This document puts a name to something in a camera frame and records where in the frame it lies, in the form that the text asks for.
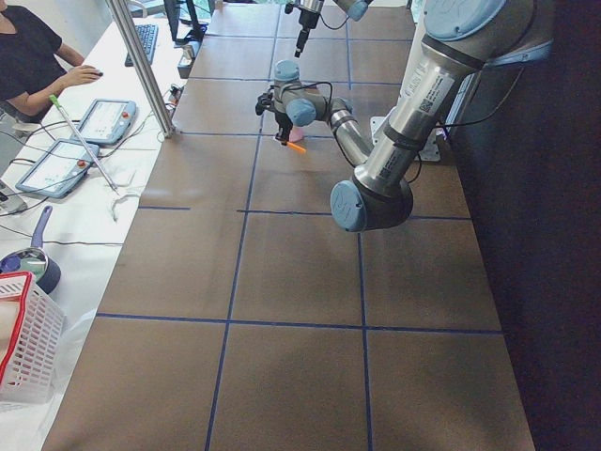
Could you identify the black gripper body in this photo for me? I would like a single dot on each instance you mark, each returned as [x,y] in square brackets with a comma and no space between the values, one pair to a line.
[307,20]
[282,123]

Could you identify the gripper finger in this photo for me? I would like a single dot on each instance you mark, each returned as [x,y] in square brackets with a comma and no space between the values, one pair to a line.
[303,37]
[280,135]
[285,136]
[299,45]

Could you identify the orange highlighter pen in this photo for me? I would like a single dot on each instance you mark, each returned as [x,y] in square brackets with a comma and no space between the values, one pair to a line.
[295,147]

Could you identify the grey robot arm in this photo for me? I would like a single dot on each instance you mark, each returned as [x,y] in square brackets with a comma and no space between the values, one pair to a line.
[352,8]
[454,40]

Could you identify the pink mesh pen holder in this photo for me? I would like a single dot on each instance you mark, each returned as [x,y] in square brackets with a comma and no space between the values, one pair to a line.
[296,134]

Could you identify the black monitor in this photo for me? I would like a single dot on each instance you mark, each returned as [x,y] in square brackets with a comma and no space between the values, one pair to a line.
[184,21]

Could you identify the black keyboard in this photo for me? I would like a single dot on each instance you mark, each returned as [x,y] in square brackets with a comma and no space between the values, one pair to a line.
[148,34]

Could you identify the upper teach pendant tablet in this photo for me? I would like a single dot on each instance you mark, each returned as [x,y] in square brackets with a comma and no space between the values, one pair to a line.
[106,121]

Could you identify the teach pendant tablet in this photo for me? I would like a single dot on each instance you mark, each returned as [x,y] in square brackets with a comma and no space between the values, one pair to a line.
[106,121]
[59,170]

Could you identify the lower teach pendant tablet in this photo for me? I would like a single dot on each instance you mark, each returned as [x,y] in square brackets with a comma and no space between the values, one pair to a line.
[59,170]

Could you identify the person in black shirt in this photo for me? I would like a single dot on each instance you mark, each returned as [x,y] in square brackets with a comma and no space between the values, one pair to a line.
[36,64]

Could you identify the white red plastic basket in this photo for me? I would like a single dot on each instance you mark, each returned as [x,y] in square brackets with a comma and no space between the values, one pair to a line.
[31,326]

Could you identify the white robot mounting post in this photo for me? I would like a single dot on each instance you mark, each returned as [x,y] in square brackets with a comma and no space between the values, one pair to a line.
[430,152]

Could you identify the aluminium frame post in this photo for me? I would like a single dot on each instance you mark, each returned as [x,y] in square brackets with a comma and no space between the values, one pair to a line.
[126,27]

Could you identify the blue handled saucepan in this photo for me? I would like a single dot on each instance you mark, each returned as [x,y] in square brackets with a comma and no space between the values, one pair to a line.
[34,259]

